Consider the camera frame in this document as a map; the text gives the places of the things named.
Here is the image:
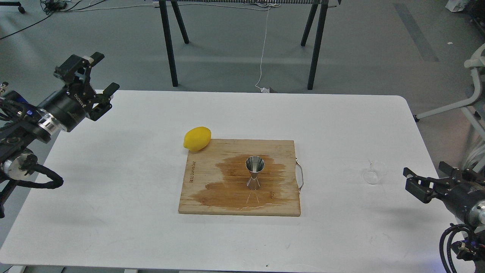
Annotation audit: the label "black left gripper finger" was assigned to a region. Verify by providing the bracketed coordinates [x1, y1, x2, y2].
[53, 52, 105, 95]
[88, 82, 120, 121]

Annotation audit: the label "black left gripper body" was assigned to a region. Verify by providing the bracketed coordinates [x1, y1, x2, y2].
[38, 88, 101, 132]

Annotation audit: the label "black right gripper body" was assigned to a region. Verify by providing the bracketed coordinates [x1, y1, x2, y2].
[434, 181, 485, 228]

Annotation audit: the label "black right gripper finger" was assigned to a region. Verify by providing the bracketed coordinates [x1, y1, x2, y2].
[438, 161, 482, 184]
[402, 167, 446, 204]

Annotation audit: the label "clear glass cup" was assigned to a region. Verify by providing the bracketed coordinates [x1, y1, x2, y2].
[362, 160, 388, 185]

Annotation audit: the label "steel double jigger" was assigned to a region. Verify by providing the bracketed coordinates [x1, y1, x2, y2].
[246, 155, 265, 190]

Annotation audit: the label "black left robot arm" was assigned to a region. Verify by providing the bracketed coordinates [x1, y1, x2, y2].
[0, 52, 120, 218]

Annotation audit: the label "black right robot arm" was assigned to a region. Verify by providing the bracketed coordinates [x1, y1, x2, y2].
[403, 162, 485, 273]

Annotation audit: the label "yellow lemon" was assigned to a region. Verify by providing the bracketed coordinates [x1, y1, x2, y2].
[183, 126, 211, 151]

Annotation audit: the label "wooden cutting board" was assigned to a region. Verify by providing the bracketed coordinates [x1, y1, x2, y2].
[178, 139, 301, 217]

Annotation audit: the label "black trestle table legs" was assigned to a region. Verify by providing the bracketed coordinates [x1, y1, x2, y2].
[157, 0, 341, 91]

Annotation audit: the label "white chair frame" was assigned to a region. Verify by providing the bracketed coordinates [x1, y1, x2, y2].
[413, 42, 485, 179]

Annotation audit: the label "white power cable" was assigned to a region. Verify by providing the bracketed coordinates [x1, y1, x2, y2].
[255, 6, 272, 93]

